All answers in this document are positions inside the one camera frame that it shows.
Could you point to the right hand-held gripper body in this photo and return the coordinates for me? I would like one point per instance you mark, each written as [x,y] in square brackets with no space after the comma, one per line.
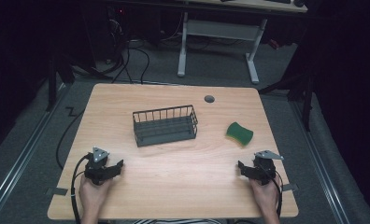
[264,169]

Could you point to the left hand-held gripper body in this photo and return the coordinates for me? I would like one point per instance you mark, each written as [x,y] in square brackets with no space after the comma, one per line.
[96,169]

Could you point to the green sponge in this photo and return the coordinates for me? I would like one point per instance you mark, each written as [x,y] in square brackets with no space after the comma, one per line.
[239,133]

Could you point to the person's left hand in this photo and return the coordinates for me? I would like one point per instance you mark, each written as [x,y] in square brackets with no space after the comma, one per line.
[92,194]

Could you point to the person's right hand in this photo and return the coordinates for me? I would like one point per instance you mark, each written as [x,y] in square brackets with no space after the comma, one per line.
[265,196]

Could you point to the grey tape strip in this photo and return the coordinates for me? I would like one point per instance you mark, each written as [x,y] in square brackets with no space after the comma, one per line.
[57,191]
[290,187]

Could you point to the grey table grommet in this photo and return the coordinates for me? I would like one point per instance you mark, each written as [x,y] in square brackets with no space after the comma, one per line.
[209,99]

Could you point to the black metal stand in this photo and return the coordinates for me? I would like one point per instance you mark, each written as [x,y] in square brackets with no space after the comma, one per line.
[306,102]
[52,84]

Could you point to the person's striped clothing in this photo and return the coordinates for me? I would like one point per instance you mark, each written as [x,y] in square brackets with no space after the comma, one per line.
[177,221]

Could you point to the black computer tower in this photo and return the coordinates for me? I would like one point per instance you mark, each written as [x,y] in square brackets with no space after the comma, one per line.
[108,34]

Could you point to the white desk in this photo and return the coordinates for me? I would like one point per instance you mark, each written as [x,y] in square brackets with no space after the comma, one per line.
[223,30]

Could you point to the black keyboard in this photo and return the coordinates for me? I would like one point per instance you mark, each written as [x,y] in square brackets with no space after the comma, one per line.
[278,1]

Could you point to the black computer mouse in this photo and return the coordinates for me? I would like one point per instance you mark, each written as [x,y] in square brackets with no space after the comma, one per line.
[299,2]

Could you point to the metal floor rail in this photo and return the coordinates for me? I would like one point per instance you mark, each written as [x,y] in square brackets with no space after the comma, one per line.
[21,158]
[323,168]

